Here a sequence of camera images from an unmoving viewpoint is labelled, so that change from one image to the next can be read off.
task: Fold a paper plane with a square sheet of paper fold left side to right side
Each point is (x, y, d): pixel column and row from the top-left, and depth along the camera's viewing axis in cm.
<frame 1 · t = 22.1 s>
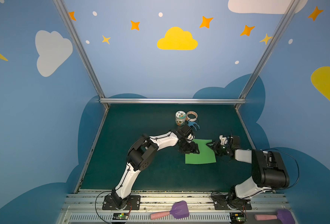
left hand: (195, 152, 90), fingers open
right hand: (208, 144, 95), fingers open
green square paper sheet: (206, 154, 96), on the table
white tape roll: (191, 119, 114), on the table
carrot snack jar: (180, 117, 106), point 8 cm above the table

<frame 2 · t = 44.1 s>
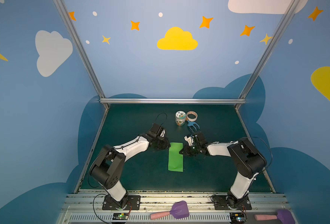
left hand: (171, 145, 88), fingers closed
right hand: (180, 152, 94), fingers closed
green square paper sheet: (175, 162, 93), on the table
the other named things where they were.

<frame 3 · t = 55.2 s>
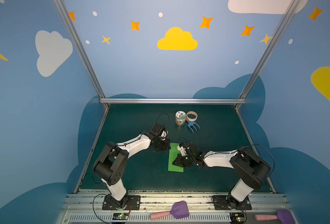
left hand: (171, 147, 88), fingers closed
right hand: (172, 162, 87), fingers closed
the named things where they were.

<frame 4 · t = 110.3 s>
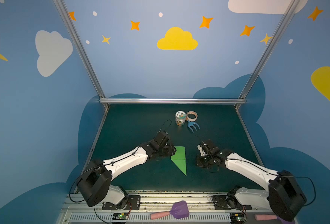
left hand: (176, 151, 82), fingers open
right hand: (194, 162, 84), fingers closed
green square paper sheet: (179, 158, 93), on the table
the other named things where they were.

